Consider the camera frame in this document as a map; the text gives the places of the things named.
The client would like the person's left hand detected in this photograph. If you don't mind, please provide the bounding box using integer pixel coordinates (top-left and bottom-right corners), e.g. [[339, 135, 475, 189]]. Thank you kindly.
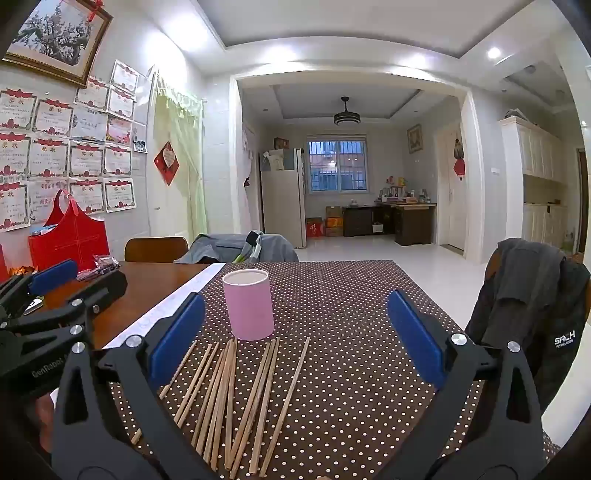
[[33, 396, 57, 445]]

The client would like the assorted desk clutter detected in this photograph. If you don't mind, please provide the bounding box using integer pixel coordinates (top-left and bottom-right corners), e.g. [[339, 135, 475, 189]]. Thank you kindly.
[[376, 175, 437, 205]]

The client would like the red hanging ornament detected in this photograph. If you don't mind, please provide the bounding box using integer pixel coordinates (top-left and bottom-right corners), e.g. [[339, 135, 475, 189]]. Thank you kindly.
[[452, 131, 467, 183]]

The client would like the barred window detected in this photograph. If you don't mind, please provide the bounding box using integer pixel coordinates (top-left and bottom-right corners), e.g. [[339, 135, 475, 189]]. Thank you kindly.
[[308, 135, 370, 193]]

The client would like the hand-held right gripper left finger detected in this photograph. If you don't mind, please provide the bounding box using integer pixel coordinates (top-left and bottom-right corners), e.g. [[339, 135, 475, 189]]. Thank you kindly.
[[51, 292, 218, 480]]

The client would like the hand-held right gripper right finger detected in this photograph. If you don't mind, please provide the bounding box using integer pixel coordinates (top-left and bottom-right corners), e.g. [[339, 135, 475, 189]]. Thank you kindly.
[[385, 290, 548, 480]]

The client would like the white cabinet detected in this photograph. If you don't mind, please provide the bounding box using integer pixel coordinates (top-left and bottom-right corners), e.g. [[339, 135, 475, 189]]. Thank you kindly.
[[498, 108, 573, 252]]

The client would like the gold framed painting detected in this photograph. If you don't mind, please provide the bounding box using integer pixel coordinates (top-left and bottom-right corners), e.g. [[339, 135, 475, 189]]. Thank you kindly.
[[2, 0, 114, 88]]

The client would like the white refrigerator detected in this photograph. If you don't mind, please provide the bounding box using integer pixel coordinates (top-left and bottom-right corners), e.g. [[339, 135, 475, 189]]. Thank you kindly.
[[259, 148, 308, 250]]

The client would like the brown cardboard box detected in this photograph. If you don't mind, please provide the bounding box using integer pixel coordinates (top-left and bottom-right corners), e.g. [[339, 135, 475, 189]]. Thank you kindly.
[[324, 205, 345, 237]]

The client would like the brown wooden door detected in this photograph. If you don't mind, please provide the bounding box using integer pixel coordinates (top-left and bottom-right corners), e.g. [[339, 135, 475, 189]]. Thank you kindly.
[[577, 148, 591, 254]]

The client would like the black jacket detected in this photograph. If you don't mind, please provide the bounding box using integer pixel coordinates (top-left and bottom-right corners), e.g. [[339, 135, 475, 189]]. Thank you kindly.
[[464, 258, 591, 411]]

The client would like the group of wooden chopsticks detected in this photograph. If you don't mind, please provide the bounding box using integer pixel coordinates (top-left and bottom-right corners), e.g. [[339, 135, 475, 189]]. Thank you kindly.
[[130, 337, 311, 478]]

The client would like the dark wooden desk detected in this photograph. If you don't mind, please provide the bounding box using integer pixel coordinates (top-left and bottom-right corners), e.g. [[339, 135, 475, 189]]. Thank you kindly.
[[342, 200, 437, 246]]

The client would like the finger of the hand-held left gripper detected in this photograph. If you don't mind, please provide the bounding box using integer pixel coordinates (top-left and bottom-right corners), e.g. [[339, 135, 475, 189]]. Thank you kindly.
[[0, 270, 129, 339], [0, 259, 79, 320]]

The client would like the wooden chair back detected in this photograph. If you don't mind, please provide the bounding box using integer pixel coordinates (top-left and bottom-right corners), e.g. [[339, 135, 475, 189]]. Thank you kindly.
[[124, 237, 189, 263]]

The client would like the red diamond wall decoration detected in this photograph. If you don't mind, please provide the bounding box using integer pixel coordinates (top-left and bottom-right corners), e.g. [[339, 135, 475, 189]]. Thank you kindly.
[[154, 141, 180, 186]]

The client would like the ceiling fan lamp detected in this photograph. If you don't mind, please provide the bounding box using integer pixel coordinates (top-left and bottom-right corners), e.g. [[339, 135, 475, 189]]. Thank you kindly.
[[333, 96, 361, 126]]

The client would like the white door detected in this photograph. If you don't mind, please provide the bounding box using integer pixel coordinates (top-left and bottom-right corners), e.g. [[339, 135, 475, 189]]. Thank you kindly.
[[438, 129, 467, 252]]

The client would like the clear plastic packet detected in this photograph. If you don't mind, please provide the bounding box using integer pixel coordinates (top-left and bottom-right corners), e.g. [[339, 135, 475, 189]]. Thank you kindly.
[[76, 254, 122, 281]]

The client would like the group of wall certificates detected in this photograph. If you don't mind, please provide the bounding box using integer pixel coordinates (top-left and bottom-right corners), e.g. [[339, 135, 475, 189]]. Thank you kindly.
[[0, 59, 139, 232]]

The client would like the light green curtain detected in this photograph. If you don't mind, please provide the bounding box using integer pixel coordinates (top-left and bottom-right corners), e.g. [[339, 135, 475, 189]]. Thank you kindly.
[[152, 69, 207, 243]]

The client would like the red gift bag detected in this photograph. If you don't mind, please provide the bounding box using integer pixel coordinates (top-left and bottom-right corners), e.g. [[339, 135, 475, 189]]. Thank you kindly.
[[28, 189, 110, 273]]

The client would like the grey jacket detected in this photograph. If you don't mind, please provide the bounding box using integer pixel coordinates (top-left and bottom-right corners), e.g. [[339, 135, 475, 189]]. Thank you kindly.
[[180, 231, 300, 265]]

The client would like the pink cup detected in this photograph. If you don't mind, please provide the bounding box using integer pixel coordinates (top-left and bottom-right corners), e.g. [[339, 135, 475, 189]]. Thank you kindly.
[[222, 269, 276, 342]]

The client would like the brown polka dot tablecloth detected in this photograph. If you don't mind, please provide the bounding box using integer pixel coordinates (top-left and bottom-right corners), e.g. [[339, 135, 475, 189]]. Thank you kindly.
[[106, 259, 561, 480]]

